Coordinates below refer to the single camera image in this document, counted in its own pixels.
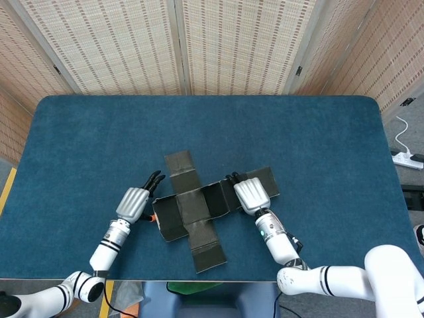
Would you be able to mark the left robot hand orange thumbtip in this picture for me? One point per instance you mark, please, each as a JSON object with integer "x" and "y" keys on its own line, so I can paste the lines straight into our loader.
{"x": 132, "y": 203}

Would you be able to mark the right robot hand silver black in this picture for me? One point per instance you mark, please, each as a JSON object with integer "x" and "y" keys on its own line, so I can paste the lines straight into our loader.
{"x": 253, "y": 195}

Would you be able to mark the black cardboard box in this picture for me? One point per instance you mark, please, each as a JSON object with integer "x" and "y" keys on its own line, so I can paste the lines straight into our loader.
{"x": 192, "y": 205}

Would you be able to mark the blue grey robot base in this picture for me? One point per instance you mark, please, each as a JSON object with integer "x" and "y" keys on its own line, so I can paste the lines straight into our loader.
{"x": 212, "y": 304}

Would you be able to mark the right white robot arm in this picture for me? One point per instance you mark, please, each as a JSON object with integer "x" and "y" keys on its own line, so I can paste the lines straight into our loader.
{"x": 275, "y": 242}

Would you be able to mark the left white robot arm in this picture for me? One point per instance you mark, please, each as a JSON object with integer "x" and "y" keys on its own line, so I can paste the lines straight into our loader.
{"x": 106, "y": 255}

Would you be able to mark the black floor box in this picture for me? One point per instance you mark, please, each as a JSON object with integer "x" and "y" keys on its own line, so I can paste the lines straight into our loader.
{"x": 414, "y": 198}

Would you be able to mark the blue felt table cover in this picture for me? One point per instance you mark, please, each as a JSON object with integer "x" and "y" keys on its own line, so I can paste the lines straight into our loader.
{"x": 99, "y": 132}

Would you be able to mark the grey plastic bag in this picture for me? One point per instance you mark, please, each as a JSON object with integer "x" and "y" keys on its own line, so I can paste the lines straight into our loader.
{"x": 129, "y": 295}

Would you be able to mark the green cloth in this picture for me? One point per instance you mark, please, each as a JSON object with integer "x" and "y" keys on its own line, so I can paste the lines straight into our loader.
{"x": 189, "y": 287}

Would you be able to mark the orange floor object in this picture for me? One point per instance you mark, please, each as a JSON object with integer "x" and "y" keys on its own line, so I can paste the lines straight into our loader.
{"x": 133, "y": 313}

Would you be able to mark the yellow floor tape strip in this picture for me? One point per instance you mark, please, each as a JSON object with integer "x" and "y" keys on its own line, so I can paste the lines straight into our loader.
{"x": 105, "y": 312}
{"x": 9, "y": 189}

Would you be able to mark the black screen hinge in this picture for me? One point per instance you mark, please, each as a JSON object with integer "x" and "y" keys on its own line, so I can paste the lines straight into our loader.
{"x": 299, "y": 70}
{"x": 57, "y": 69}
{"x": 407, "y": 101}

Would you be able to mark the woven bamboo screen panel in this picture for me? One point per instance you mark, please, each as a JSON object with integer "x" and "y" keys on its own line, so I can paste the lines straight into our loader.
{"x": 109, "y": 43}
{"x": 11, "y": 132}
{"x": 318, "y": 49}
{"x": 30, "y": 59}
{"x": 391, "y": 49}
{"x": 242, "y": 43}

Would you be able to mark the white power strip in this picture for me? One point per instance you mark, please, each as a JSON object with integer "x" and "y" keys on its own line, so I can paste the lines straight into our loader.
{"x": 405, "y": 161}

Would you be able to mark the black power plug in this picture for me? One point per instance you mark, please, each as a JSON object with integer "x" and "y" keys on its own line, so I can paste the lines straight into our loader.
{"x": 418, "y": 158}

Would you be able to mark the white sneaker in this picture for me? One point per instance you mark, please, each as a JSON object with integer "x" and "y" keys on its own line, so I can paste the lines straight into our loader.
{"x": 420, "y": 238}

